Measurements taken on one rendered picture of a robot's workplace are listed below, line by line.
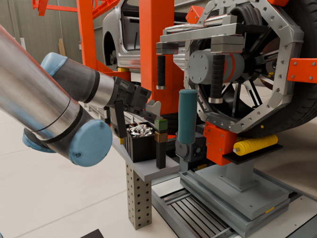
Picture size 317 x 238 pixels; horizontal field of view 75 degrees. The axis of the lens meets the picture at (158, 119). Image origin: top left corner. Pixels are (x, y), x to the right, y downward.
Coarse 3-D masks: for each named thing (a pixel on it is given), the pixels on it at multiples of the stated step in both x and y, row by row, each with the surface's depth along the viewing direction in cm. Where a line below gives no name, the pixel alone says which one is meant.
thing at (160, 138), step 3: (156, 132) 80; (165, 132) 79; (156, 135) 80; (159, 135) 78; (162, 135) 78; (165, 135) 79; (156, 138) 80; (159, 138) 78; (162, 138) 79; (165, 138) 79; (159, 141) 79; (162, 141) 79; (165, 141) 80
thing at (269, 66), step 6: (270, 42) 122; (276, 42) 119; (264, 48) 126; (270, 48) 123; (276, 48) 120; (276, 54) 115; (264, 66) 128; (270, 66) 120; (264, 72) 128; (270, 72) 120; (264, 84) 129; (270, 84) 126
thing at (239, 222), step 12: (180, 180) 134; (192, 180) 129; (192, 192) 124; (204, 192) 114; (216, 204) 107; (228, 204) 107; (288, 204) 110; (228, 216) 101; (240, 216) 100; (264, 216) 99; (276, 216) 106; (240, 228) 95; (252, 228) 96
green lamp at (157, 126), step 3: (156, 120) 78; (159, 120) 77; (162, 120) 77; (165, 120) 78; (156, 123) 78; (159, 123) 76; (162, 123) 77; (165, 123) 78; (156, 126) 79; (159, 126) 77; (162, 126) 77; (165, 126) 78; (159, 129) 77; (162, 129) 78; (165, 129) 78
